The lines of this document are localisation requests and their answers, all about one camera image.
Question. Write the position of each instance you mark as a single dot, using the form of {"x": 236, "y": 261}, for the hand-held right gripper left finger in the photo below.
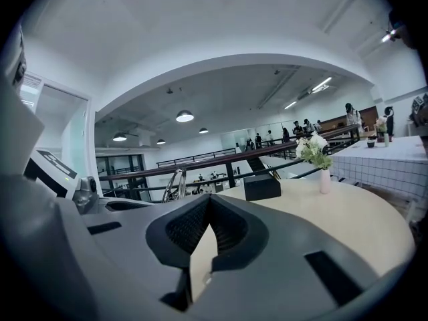
{"x": 133, "y": 246}

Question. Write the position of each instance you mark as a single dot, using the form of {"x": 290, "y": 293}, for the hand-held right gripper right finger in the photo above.
{"x": 284, "y": 252}

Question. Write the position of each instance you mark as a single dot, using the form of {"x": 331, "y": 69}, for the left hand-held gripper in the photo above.
{"x": 50, "y": 174}

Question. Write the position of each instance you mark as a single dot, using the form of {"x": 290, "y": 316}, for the round wooden table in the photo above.
{"x": 317, "y": 212}

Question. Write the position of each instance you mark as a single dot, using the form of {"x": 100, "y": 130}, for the dome pendant lamp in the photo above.
{"x": 119, "y": 137}
{"x": 185, "y": 116}
{"x": 203, "y": 130}
{"x": 161, "y": 141}

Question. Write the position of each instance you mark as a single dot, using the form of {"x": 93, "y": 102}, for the black box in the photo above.
{"x": 262, "y": 187}

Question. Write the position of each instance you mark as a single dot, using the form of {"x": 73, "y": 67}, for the black railing with brown handrail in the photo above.
{"x": 200, "y": 163}

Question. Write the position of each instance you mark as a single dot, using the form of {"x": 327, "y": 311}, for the black metal railing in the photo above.
{"x": 197, "y": 157}

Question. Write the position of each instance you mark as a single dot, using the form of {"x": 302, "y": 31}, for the white vase with white flowers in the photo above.
{"x": 316, "y": 156}

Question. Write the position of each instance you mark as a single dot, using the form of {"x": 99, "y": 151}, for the table with checked cloth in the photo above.
{"x": 378, "y": 166}

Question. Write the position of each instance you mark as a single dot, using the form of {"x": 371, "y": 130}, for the person's white printed shirt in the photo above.
{"x": 16, "y": 135}

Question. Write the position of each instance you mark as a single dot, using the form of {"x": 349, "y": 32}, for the dark small bowl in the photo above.
{"x": 371, "y": 143}

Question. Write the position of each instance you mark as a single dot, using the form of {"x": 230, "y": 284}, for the ceiling strip light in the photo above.
{"x": 321, "y": 84}
{"x": 290, "y": 105}

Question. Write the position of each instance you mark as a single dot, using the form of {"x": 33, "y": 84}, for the small green vase with flowers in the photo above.
{"x": 386, "y": 140}

